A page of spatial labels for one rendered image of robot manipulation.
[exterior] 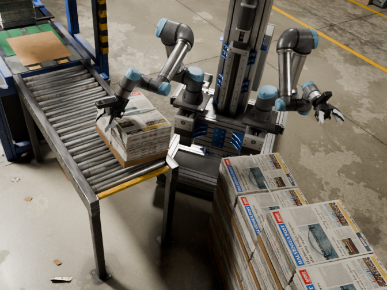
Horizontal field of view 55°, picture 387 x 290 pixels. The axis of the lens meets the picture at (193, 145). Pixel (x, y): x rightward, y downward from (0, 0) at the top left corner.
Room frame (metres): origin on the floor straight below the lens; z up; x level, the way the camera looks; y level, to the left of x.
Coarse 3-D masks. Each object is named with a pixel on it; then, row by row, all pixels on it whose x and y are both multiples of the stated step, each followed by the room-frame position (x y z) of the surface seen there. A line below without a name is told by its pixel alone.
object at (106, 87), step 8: (80, 64) 2.49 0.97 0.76; (88, 64) 2.45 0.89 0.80; (88, 72) 2.37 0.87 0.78; (96, 72) 2.36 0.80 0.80; (96, 80) 2.26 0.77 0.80; (104, 88) 2.18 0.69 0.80; (168, 160) 1.55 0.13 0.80; (176, 168) 1.50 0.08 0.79; (168, 176) 1.51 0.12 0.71; (176, 176) 1.51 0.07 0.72
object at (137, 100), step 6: (114, 96) 1.76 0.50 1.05; (132, 96) 1.80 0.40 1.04; (138, 96) 1.82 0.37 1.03; (144, 96) 1.83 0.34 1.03; (132, 102) 1.74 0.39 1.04; (138, 102) 1.75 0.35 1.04; (144, 102) 1.77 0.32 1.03; (150, 102) 1.78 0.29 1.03; (126, 108) 1.67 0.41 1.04; (132, 108) 1.68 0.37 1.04; (138, 108) 1.70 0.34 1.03; (102, 120) 1.63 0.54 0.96; (102, 126) 1.63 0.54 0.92; (102, 132) 1.62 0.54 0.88
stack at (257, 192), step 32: (224, 160) 1.59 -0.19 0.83; (256, 160) 1.63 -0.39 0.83; (224, 192) 1.48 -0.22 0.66; (256, 192) 1.38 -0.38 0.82; (288, 192) 1.40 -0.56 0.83; (224, 224) 1.39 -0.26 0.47; (256, 224) 1.15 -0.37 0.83; (224, 256) 1.29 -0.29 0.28; (256, 256) 1.03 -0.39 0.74; (224, 288) 1.21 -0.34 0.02; (256, 288) 0.93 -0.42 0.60
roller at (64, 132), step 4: (92, 120) 1.81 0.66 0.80; (80, 124) 1.75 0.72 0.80; (84, 124) 1.76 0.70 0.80; (88, 124) 1.77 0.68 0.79; (92, 124) 1.78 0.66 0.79; (64, 128) 1.70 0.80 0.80; (68, 128) 1.70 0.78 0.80; (72, 128) 1.71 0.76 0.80; (76, 128) 1.72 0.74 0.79; (80, 128) 1.73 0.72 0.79; (84, 128) 1.74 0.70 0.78; (56, 132) 1.65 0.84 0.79; (60, 132) 1.66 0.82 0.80; (64, 132) 1.67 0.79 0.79; (68, 132) 1.68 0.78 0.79; (72, 132) 1.69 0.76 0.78; (60, 136) 1.65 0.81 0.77
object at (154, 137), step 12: (120, 120) 1.54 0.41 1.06; (132, 120) 1.57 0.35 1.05; (144, 120) 1.59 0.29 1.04; (156, 120) 1.61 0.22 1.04; (120, 132) 1.47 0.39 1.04; (132, 132) 1.46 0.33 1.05; (144, 132) 1.48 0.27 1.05; (156, 132) 1.53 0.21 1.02; (168, 132) 1.58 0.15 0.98; (120, 144) 1.45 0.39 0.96; (132, 144) 1.43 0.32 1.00; (144, 144) 1.48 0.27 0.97; (156, 144) 1.53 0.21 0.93; (168, 144) 1.58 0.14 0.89; (120, 156) 1.44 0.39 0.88; (132, 156) 1.43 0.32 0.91; (144, 156) 1.48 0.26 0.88
